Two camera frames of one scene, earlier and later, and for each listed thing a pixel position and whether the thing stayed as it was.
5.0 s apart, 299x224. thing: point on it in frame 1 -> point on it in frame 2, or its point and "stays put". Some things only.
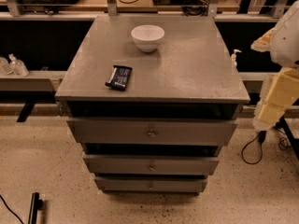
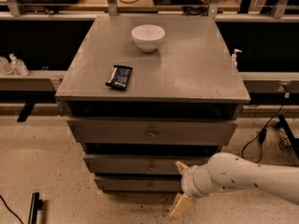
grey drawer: (150, 164) stays put
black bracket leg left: (25, 112) stays put
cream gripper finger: (263, 43) -> (196, 182)
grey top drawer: (152, 132) stays put
